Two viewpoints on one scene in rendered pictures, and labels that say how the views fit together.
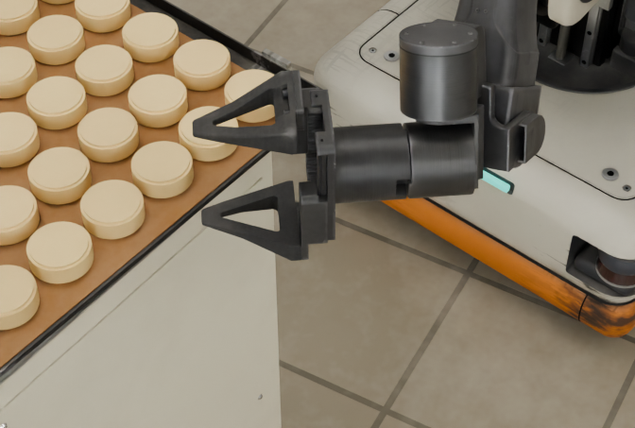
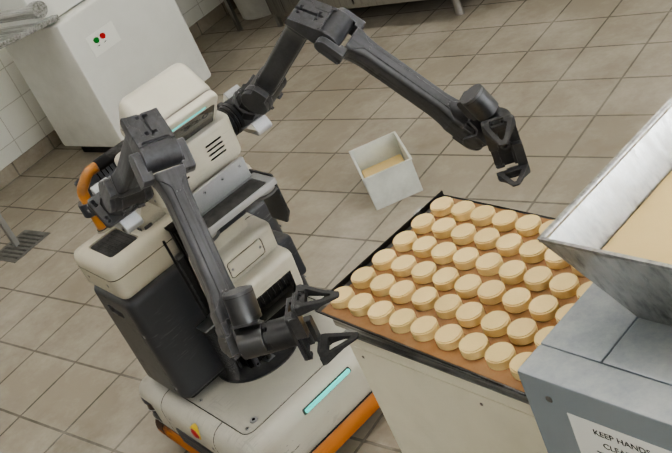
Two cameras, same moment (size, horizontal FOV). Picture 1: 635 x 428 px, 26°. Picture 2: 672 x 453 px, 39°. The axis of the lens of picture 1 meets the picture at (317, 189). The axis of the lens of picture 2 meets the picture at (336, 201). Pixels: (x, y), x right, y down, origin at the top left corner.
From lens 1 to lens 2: 1.80 m
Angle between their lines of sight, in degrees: 57
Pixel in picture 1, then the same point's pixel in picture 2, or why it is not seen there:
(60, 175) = (490, 232)
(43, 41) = (408, 262)
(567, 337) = not seen: hidden behind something
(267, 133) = (510, 121)
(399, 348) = not seen: outside the picture
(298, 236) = (523, 164)
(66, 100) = (447, 245)
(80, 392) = not seen: hidden behind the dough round
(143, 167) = (485, 214)
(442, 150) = (503, 112)
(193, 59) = (424, 221)
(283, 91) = (491, 123)
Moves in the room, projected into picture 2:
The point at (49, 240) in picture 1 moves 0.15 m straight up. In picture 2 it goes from (525, 224) to (503, 159)
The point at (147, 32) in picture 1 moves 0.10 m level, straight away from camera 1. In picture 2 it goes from (406, 237) to (359, 253)
